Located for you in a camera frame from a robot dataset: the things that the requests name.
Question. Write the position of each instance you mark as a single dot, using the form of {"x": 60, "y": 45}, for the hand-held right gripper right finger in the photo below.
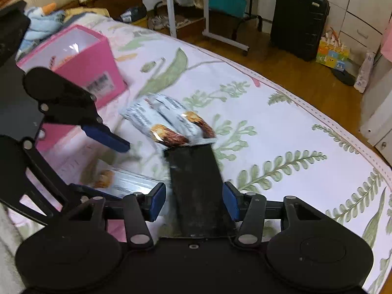
{"x": 231, "y": 202}

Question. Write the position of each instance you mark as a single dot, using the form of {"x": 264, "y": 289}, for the white plastic pack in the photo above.
{"x": 364, "y": 73}

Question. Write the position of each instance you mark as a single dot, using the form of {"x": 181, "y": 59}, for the plain black snack packet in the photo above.
{"x": 196, "y": 190}

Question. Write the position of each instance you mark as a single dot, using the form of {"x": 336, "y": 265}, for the colourful gift bag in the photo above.
{"x": 332, "y": 52}

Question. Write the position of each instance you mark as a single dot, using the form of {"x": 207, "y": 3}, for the pink cardboard box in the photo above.
{"x": 92, "y": 64}

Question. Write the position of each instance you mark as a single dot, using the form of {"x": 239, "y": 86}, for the black round floor object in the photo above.
{"x": 343, "y": 76}

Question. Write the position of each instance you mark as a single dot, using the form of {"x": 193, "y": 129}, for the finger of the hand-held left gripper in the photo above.
{"x": 105, "y": 137}
{"x": 46, "y": 173}

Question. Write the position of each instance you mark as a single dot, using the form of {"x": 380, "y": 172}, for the grey sneaker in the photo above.
{"x": 157, "y": 23}

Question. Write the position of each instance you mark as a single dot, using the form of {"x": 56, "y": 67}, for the floral bedsheet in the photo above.
{"x": 275, "y": 134}

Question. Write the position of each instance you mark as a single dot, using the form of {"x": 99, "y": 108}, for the rolling wooden desk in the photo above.
{"x": 171, "y": 9}

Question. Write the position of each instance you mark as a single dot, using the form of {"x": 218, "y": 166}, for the black suitcase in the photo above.
{"x": 298, "y": 21}

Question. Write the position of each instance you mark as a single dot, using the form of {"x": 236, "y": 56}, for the pink hanging bag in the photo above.
{"x": 387, "y": 39}

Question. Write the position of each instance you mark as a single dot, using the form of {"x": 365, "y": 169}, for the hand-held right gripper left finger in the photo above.
{"x": 156, "y": 202}

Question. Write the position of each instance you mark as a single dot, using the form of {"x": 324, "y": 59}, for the blue plush toy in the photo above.
{"x": 43, "y": 21}

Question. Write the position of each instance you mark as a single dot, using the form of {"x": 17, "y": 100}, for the yellow cloth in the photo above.
{"x": 85, "y": 11}

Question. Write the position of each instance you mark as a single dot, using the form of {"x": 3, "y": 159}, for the white wardrobe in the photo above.
{"x": 352, "y": 9}

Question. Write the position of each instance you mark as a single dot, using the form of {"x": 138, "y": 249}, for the white door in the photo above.
{"x": 379, "y": 104}

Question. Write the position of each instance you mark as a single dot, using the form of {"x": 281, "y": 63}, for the white snack bar packet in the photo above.
{"x": 128, "y": 183}
{"x": 180, "y": 110}
{"x": 142, "y": 119}

